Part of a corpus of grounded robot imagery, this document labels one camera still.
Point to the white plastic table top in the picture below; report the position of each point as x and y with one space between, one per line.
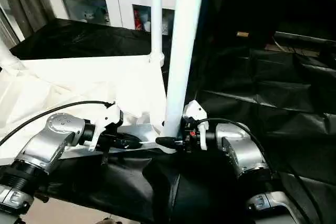
79 82

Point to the black plastic mat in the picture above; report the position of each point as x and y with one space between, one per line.
278 103

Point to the small orange label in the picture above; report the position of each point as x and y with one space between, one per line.
242 34

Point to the grey curtain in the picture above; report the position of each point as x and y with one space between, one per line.
23 1

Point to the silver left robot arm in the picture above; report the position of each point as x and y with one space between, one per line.
52 140

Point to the white plastic table leg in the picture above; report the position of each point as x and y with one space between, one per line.
9 59
156 14
184 40

